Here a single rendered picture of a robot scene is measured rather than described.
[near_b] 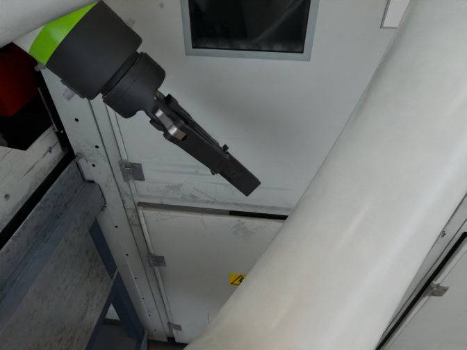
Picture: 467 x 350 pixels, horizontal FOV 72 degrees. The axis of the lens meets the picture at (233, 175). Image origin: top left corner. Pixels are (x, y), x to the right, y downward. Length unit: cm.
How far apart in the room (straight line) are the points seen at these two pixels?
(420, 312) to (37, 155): 99
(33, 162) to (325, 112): 52
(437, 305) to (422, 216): 81
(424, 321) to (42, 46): 106
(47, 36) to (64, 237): 41
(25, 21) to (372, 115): 22
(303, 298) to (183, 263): 67
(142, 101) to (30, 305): 41
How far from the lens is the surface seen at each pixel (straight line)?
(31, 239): 67
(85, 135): 69
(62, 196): 72
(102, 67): 36
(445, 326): 115
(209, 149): 39
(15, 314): 63
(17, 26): 23
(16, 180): 67
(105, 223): 87
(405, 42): 27
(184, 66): 52
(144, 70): 38
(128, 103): 38
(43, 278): 66
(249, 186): 47
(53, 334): 78
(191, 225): 75
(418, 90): 25
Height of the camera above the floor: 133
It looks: 42 degrees down
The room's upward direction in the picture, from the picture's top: straight up
